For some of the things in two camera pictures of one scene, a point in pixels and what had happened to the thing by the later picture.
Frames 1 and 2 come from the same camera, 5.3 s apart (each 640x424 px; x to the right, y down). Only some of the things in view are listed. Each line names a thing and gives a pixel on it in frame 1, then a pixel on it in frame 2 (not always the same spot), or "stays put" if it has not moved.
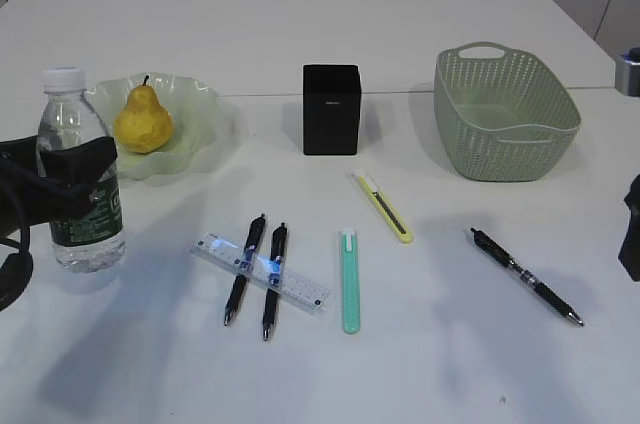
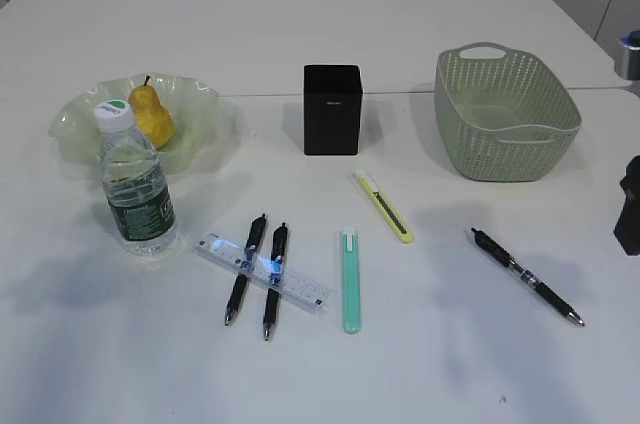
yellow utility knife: [384, 207] stays put
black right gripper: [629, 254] to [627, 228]
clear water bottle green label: [96, 243] to [134, 182]
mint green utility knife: [351, 281] stays put
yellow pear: [143, 125] stays put
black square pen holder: [331, 102] stays put
